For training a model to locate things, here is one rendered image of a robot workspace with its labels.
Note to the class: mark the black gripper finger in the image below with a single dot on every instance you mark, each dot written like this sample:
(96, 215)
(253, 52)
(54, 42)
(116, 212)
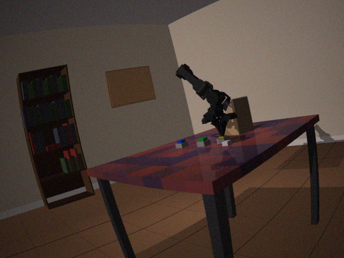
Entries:
(223, 125)
(217, 127)

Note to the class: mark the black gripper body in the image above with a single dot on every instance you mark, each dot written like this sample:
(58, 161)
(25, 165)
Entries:
(222, 116)

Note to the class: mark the green button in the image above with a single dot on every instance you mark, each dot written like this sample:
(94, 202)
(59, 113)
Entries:
(203, 142)

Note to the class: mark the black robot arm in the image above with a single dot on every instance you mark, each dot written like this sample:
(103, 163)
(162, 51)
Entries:
(204, 90)

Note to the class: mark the white cube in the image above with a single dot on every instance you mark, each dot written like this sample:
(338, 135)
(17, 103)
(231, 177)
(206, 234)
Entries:
(226, 143)

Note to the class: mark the yellow button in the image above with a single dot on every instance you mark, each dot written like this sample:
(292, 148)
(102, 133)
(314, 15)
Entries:
(221, 139)

